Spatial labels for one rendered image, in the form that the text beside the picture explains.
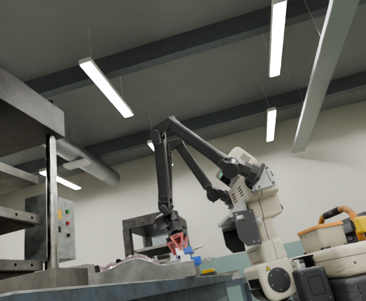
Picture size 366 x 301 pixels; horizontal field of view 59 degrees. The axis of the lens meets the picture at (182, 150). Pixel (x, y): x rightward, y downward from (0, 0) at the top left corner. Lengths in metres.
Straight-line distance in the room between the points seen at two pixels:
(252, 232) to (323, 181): 7.01
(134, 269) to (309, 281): 0.73
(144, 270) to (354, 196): 7.58
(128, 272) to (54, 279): 0.40
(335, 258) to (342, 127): 7.63
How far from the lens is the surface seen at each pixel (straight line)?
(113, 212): 9.02
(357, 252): 1.59
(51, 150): 2.18
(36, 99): 2.15
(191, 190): 8.48
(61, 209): 2.33
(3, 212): 1.85
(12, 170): 2.01
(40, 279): 0.96
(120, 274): 1.27
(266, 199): 1.67
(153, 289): 0.95
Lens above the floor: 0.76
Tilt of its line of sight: 23 degrees up
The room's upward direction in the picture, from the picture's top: 11 degrees counter-clockwise
